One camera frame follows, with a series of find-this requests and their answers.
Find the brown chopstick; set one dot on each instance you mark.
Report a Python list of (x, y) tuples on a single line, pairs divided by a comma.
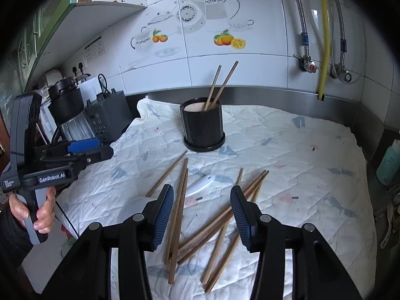
[(214, 84), (226, 79)]

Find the black ribbed utensil holder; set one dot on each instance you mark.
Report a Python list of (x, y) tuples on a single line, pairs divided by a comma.
[(203, 128)]

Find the metal angle valve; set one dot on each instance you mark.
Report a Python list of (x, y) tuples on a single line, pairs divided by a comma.
[(343, 75)]

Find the green wall cabinet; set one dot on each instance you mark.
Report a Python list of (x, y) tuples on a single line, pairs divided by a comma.
[(93, 12)]

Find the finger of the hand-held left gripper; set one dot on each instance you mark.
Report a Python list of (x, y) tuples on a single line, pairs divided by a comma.
[(100, 155), (84, 146)]

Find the wall info sticker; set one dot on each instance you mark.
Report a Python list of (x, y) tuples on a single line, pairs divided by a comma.
[(93, 50)]

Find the black cylindrical pot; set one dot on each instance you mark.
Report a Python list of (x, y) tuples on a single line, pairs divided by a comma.
[(65, 103)]

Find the ribbed grey appliance base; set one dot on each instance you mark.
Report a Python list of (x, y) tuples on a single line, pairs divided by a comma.
[(78, 128)]

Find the wall socket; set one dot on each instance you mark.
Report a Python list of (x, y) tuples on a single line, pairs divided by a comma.
[(78, 65)]

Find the white plastic spoon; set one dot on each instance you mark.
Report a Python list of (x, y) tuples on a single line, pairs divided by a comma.
[(200, 185)]

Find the white paper sheet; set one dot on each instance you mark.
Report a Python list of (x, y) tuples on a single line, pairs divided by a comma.
[(90, 87)]

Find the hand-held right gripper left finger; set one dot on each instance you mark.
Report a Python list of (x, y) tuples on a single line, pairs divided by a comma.
[(164, 214)]

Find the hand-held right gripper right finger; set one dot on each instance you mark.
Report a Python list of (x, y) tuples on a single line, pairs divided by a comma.
[(242, 218)]

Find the person's left forearm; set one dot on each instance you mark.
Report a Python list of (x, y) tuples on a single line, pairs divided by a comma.
[(12, 240)]

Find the teal soap bottle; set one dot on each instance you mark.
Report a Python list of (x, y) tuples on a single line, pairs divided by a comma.
[(387, 165)]

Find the bunch of wooden chopsticks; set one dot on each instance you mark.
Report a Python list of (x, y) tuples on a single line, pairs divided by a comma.
[(177, 209)]

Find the person's left hand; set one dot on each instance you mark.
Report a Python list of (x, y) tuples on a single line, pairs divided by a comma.
[(47, 215)]

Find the white quilted cloth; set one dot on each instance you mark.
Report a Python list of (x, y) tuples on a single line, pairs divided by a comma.
[(281, 150)]

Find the dark grey box appliance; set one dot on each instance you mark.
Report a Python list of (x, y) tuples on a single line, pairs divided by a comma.
[(106, 117)]

